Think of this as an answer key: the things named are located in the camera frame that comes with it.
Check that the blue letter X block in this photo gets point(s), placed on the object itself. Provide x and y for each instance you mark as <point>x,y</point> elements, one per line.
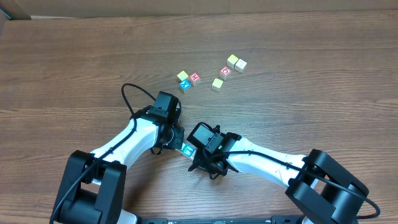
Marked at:
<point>184,86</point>

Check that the yellow left wooden block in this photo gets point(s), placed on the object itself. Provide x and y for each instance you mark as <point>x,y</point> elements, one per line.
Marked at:
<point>181,76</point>

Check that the plain white wooden block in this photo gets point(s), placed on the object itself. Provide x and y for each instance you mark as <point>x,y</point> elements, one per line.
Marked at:
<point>240,65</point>

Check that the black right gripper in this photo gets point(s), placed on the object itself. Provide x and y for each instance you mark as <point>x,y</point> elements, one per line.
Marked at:
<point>200,158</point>

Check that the blue letter wooden block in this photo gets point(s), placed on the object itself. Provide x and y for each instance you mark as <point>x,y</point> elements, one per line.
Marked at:
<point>189,152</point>

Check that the red circle wooden block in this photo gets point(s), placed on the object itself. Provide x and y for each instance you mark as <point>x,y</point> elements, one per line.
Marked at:
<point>225,72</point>

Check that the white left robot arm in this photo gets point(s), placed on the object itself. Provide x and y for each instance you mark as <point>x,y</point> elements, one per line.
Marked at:
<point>92,186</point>

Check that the yellow wooden block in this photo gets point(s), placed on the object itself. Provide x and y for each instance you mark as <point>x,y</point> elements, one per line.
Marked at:
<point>232,60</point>
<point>181,76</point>
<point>217,84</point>

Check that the green letter wooden block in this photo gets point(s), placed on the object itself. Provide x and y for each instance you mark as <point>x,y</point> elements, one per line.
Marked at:
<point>182,147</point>

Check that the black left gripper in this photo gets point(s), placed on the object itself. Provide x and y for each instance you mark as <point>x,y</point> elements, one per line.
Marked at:
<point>178,137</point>

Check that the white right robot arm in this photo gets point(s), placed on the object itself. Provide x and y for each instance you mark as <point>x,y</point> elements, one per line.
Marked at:
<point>317,184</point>

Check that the yellow top wooden block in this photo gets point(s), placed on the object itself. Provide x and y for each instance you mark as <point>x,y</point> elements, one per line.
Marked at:
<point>232,60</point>

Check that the red letter M block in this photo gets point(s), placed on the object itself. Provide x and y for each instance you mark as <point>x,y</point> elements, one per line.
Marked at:
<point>194,78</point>

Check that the black aluminium rail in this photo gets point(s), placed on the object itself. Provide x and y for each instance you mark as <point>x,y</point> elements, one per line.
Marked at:
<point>276,219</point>

